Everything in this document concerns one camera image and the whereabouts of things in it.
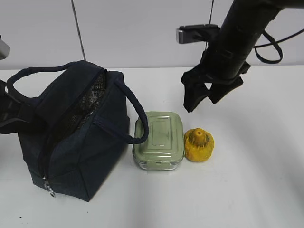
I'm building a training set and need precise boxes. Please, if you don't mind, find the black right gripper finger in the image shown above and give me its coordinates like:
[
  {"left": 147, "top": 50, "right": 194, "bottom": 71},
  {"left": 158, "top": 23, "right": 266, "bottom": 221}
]
[
  {"left": 181, "top": 67, "right": 209, "bottom": 113},
  {"left": 209, "top": 76, "right": 244, "bottom": 104}
]

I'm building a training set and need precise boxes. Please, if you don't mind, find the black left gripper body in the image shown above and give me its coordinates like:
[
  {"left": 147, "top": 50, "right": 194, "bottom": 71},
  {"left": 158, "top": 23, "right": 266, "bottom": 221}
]
[{"left": 0, "top": 80, "right": 36, "bottom": 133}]

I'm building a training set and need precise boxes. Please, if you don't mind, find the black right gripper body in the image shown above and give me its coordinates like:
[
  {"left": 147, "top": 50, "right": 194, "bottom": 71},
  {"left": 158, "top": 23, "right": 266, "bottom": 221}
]
[{"left": 194, "top": 48, "right": 250, "bottom": 88}]

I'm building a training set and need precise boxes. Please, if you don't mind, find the yellow squash toy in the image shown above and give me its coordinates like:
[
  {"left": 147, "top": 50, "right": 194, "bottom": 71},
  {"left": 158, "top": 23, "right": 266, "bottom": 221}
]
[{"left": 184, "top": 128, "right": 214, "bottom": 162}]

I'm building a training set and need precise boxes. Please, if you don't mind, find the dark navy lunch bag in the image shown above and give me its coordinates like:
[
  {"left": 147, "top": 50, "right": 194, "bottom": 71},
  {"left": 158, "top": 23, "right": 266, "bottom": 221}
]
[{"left": 5, "top": 60, "right": 149, "bottom": 201}]

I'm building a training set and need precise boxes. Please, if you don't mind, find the green lid glass container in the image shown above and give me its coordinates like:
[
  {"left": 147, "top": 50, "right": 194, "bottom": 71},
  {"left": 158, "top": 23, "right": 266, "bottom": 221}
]
[{"left": 132, "top": 111, "right": 185, "bottom": 171}]

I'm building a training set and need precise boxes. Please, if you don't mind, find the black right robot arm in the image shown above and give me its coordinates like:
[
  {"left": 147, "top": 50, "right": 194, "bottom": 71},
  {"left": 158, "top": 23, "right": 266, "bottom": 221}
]
[{"left": 176, "top": 0, "right": 304, "bottom": 113}]

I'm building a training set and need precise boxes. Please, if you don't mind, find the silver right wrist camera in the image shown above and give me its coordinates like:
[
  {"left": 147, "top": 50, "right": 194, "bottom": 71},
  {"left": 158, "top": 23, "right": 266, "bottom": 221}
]
[{"left": 176, "top": 24, "right": 220, "bottom": 44}]

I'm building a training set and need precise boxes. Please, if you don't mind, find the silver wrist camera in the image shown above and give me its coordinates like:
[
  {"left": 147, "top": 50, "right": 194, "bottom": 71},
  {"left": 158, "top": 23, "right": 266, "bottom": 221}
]
[
  {"left": 0, "top": 38, "right": 10, "bottom": 60},
  {"left": 176, "top": 24, "right": 220, "bottom": 44}
]

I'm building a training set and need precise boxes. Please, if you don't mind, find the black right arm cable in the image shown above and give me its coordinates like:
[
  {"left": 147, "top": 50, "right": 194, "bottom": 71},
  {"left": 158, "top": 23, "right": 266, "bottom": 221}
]
[{"left": 254, "top": 22, "right": 304, "bottom": 64}]

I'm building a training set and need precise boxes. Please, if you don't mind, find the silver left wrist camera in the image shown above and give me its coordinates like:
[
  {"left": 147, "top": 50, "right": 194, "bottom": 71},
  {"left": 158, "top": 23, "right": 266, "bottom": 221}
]
[{"left": 0, "top": 38, "right": 10, "bottom": 60}]

